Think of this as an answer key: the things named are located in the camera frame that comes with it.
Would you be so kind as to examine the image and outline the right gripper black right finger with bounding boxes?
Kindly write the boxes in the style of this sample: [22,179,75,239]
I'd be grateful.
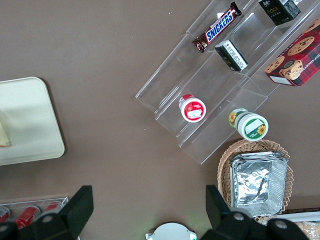
[203,184,267,240]

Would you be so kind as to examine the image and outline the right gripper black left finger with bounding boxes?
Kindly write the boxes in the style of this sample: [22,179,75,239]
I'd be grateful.
[17,185,95,240]

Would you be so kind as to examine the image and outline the triangular sandwich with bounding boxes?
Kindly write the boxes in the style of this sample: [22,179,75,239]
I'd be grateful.
[0,108,12,149]

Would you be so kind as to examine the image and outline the light wicker basket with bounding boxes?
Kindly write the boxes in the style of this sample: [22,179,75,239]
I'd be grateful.
[217,138,294,225]

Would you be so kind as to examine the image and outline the aluminium foil tray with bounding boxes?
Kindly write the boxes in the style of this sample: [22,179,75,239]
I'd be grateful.
[229,151,289,218]

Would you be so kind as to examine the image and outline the beige plastic serving tray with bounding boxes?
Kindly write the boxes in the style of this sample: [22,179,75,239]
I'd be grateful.
[0,76,66,166]

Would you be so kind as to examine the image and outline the clear acrylic bottle rack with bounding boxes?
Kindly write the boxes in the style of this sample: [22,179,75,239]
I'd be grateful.
[0,196,70,226]

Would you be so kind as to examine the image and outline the red cola bottle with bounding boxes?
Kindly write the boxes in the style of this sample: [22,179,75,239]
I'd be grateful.
[39,201,63,218]
[14,205,41,229]
[0,206,12,225]

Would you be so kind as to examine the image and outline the white rectangular snack bin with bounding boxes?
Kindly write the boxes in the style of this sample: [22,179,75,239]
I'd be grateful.
[279,209,320,240]

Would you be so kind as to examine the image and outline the clear bag of crackers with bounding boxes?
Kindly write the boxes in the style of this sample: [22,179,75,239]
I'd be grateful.
[296,221,320,240]

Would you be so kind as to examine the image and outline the green lid yogurt cup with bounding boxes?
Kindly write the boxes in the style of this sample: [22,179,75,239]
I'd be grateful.
[228,107,270,142]

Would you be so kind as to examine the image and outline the red lid yogurt cup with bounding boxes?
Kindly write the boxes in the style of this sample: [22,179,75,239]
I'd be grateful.
[178,93,207,123]

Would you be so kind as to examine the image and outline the clear acrylic stepped stand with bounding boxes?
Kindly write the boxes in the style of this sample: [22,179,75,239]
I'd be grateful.
[134,0,320,165]

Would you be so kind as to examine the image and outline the small black carton box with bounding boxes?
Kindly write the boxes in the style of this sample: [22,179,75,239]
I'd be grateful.
[214,39,249,73]
[257,0,302,27]

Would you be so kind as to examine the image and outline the red tartan cookie box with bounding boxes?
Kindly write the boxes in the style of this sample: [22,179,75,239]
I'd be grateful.
[264,17,320,88]

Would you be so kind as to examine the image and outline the Snickers chocolate bar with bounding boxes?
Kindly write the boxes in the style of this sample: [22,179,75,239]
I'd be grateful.
[191,1,243,55]

